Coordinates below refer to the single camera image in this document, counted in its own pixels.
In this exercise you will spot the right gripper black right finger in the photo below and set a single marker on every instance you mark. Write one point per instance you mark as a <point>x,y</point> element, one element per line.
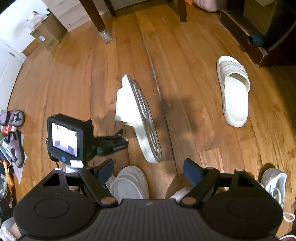
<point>203,181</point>

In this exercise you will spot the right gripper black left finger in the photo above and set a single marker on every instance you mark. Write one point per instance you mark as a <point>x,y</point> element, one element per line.
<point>95,180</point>

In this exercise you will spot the cream slide sandal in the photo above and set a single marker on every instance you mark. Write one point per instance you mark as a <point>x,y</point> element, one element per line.
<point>132,109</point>
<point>235,86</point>

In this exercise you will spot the red packet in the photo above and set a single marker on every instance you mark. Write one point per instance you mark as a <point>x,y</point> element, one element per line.
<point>7,129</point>

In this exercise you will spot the black printed bag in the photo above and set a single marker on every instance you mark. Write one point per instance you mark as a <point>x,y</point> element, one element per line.
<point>7,193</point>

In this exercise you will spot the cardboard box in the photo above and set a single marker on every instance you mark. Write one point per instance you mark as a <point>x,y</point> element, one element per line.
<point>50,32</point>

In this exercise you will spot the light wooden cabinet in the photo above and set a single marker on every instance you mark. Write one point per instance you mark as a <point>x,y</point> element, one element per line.
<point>70,13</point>

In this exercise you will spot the front wooden furniture leg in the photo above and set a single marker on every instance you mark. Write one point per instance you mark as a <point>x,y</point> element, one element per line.
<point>93,13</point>

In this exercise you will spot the dark wooden shelf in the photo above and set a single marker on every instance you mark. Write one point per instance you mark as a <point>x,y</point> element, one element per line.
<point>265,30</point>

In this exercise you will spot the dark wooden furniture leg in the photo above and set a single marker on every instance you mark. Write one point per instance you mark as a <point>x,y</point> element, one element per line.
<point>182,10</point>

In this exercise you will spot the pink suitcase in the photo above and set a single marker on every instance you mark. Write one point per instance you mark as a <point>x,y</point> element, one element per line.
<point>211,5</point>

